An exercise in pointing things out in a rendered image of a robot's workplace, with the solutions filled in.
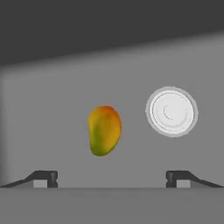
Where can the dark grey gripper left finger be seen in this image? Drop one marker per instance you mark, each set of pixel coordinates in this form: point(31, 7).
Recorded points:
point(43, 176)

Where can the yellow green mango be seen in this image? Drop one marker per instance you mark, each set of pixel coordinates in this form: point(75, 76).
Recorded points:
point(104, 130)

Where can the grey sink basin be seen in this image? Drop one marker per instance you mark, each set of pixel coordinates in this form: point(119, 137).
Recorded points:
point(73, 96)

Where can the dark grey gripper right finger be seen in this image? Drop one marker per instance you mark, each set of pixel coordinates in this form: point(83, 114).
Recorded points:
point(178, 176)

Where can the round white sink drain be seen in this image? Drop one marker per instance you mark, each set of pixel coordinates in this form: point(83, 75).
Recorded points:
point(171, 111)

